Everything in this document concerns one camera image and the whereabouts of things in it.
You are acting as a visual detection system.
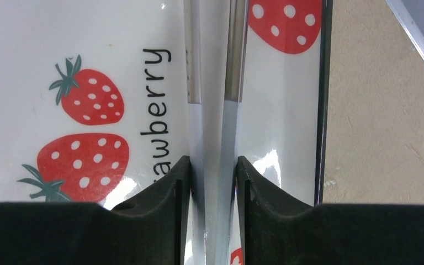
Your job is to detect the metal tongs with white handle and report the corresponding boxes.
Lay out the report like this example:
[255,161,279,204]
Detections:
[183,1,249,264]

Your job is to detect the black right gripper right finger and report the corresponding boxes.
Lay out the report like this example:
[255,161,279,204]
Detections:
[236,156,424,264]

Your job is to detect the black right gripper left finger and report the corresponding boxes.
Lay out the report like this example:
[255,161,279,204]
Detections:
[0,156,192,264]

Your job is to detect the white strawberry print tray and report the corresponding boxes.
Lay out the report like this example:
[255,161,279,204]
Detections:
[0,0,333,265]

